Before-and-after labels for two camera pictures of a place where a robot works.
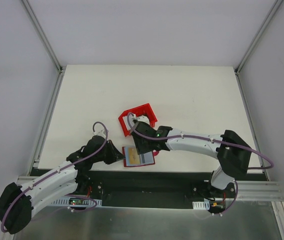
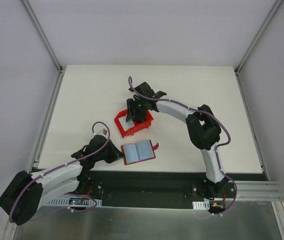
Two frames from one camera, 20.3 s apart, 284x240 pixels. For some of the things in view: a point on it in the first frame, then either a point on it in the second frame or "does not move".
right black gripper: (143, 144) -> (137, 110)
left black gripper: (111, 152) does not move
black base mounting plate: (150, 189) does not move
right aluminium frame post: (258, 36) does not move
